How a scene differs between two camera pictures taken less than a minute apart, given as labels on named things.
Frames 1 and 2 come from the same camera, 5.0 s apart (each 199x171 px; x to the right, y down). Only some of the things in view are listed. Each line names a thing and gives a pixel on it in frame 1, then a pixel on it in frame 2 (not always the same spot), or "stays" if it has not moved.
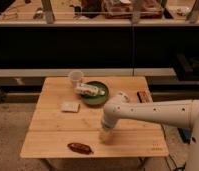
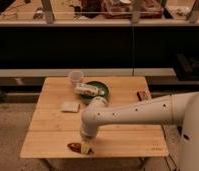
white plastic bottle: [89, 90] stays
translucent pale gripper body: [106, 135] → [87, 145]
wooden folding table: [62, 125] stays
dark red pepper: [79, 147] stays
